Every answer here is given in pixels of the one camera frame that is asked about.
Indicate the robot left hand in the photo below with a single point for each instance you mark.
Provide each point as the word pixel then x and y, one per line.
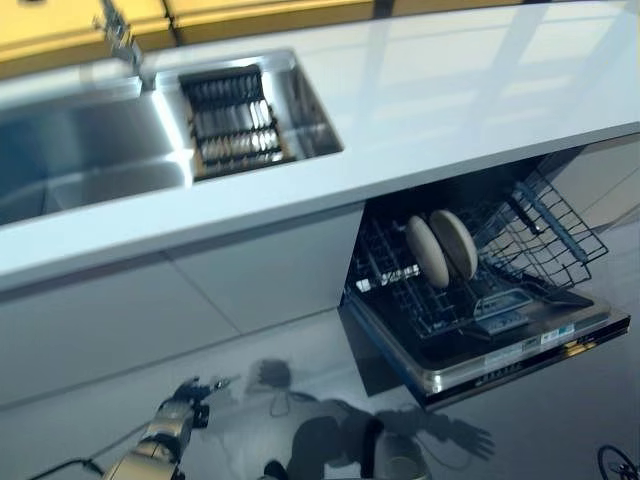
pixel 187 400

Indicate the round beige plate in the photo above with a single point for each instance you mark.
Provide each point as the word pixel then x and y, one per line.
pixel 425 250
pixel 457 240

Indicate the black dishwasher door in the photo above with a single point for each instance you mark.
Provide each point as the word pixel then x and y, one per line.
pixel 500 360

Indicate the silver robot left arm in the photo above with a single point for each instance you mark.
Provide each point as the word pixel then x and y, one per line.
pixel 150 450

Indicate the stainless steel double sink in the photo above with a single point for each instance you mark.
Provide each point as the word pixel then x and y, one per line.
pixel 90 145

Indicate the black dish drying rack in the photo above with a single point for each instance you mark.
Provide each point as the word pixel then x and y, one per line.
pixel 235 125

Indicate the chrome pull-down kitchen faucet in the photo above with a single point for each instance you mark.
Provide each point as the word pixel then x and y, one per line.
pixel 122 45

